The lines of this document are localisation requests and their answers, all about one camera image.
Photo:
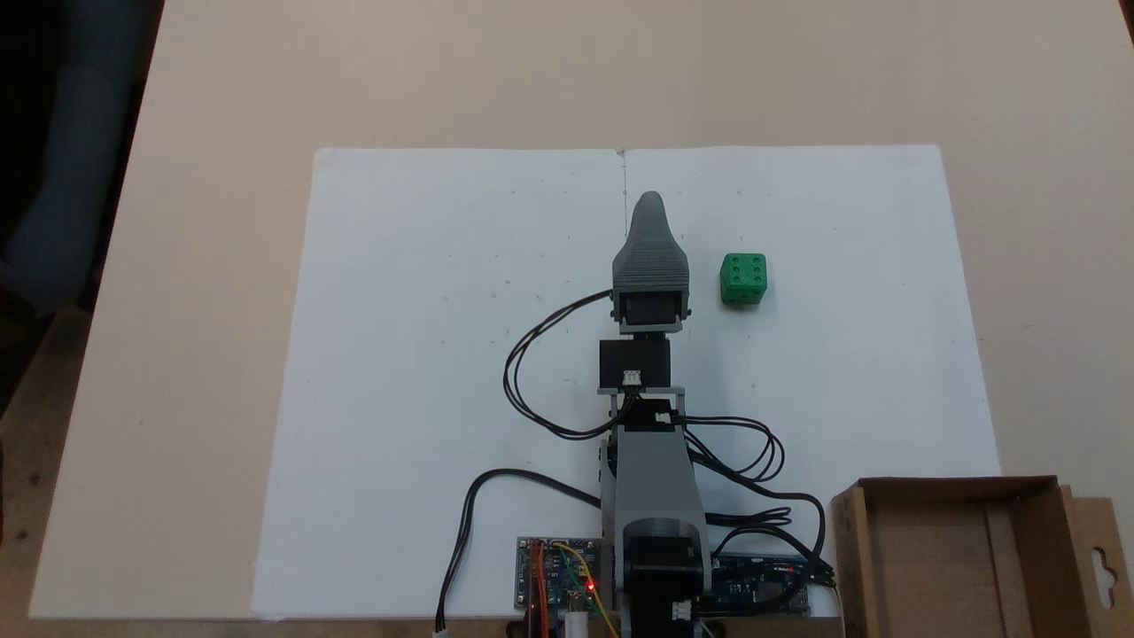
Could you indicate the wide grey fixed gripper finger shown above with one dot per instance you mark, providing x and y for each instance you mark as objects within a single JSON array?
[{"x": 650, "y": 235}]

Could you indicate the green die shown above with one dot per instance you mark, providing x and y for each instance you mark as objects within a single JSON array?
[{"x": 742, "y": 282}]

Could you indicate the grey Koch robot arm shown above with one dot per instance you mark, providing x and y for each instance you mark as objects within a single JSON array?
[{"x": 656, "y": 478}]

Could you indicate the white paper sheet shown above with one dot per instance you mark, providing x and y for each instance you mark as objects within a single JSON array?
[{"x": 425, "y": 354}]

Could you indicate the blue circuit board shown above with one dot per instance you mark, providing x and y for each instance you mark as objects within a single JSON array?
[{"x": 753, "y": 589}]

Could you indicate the white usb plug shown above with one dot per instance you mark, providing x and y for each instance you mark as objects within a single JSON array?
[{"x": 578, "y": 626}]

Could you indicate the brown cardboard box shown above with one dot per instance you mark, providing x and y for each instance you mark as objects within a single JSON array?
[{"x": 930, "y": 567}]

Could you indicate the dark blue rounded object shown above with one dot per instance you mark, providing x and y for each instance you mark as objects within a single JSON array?
[{"x": 80, "y": 177}]

